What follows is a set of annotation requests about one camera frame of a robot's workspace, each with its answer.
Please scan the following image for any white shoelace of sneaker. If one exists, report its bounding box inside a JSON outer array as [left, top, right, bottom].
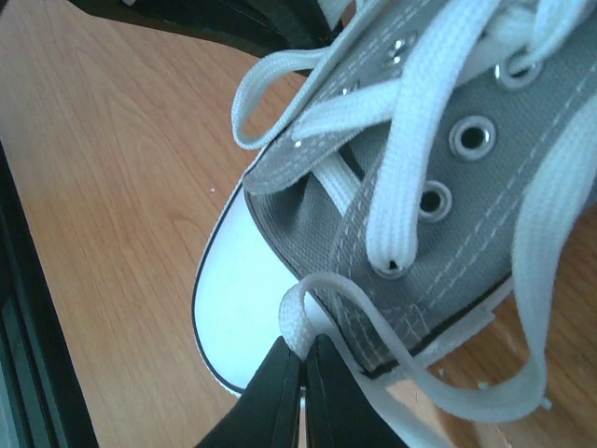
[[230, 0, 597, 425]]

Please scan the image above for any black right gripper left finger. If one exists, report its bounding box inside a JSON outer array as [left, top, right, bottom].
[[198, 338, 301, 448]]

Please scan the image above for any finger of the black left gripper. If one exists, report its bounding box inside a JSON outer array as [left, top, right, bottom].
[[71, 0, 342, 51]]

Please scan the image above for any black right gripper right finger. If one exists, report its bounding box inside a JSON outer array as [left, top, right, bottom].
[[305, 335, 406, 448]]

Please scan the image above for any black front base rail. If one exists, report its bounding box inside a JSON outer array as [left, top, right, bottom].
[[1, 159, 98, 447]]

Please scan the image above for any grey sneaker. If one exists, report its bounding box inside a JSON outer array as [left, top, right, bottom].
[[191, 0, 597, 398]]

